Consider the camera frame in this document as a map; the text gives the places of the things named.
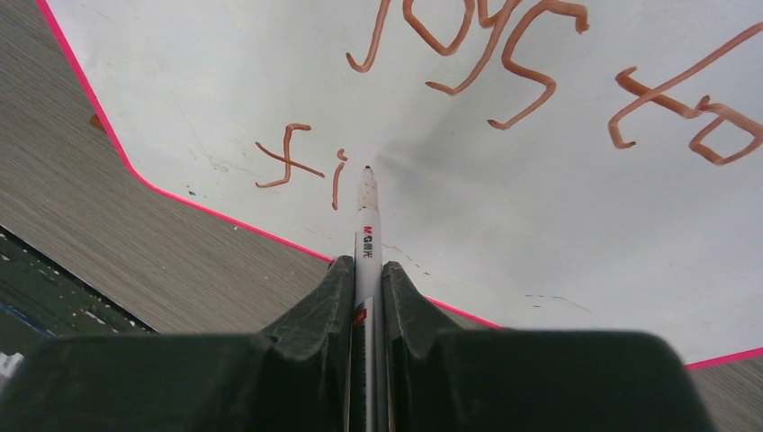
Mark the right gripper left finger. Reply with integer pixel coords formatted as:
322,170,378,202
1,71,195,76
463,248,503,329
1,256,355,431

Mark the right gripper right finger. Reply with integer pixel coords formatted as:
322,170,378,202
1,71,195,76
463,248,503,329
381,262,714,431

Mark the pink framed whiteboard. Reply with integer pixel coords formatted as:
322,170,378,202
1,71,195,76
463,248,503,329
40,1,762,365

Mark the brown marker cap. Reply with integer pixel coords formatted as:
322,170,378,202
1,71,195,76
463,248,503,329
89,114,106,133

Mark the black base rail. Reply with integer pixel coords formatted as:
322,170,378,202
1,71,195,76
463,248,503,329
1,228,155,355

